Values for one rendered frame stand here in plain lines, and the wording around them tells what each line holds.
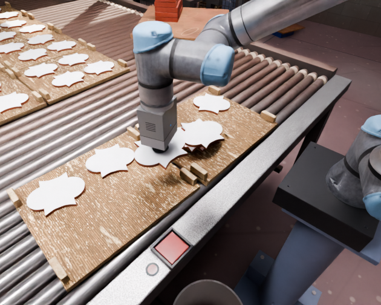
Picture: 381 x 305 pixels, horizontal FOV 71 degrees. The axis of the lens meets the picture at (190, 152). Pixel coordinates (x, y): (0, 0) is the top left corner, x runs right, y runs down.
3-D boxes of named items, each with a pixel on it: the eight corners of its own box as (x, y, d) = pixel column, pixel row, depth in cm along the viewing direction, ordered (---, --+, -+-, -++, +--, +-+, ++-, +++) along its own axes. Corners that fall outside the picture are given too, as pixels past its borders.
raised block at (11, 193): (23, 204, 71) (20, 198, 69) (16, 209, 70) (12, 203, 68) (16, 192, 74) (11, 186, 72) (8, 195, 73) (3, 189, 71)
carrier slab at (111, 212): (200, 189, 78) (200, 185, 77) (68, 293, 57) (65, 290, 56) (130, 133, 96) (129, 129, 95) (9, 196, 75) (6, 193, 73)
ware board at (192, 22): (228, 13, 167) (228, 9, 166) (230, 43, 131) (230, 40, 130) (150, 8, 169) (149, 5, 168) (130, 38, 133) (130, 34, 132)
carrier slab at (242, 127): (277, 126, 101) (278, 123, 100) (205, 186, 79) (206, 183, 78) (207, 91, 118) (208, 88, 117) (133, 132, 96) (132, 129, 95)
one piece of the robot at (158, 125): (141, 74, 63) (147, 127, 74) (121, 92, 56) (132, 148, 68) (179, 81, 60) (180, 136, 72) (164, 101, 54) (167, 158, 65)
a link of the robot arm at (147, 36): (167, 36, 45) (122, 29, 47) (169, 93, 53) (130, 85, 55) (182, 22, 51) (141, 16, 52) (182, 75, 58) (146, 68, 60)
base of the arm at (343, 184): (386, 181, 78) (406, 158, 71) (377, 218, 69) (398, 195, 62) (333, 160, 84) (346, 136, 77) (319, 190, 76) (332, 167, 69)
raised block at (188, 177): (197, 183, 78) (198, 177, 76) (193, 187, 77) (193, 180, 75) (183, 172, 81) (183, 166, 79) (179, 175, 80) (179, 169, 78)
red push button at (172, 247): (189, 249, 65) (189, 246, 64) (172, 267, 62) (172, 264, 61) (172, 233, 68) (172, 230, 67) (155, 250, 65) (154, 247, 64)
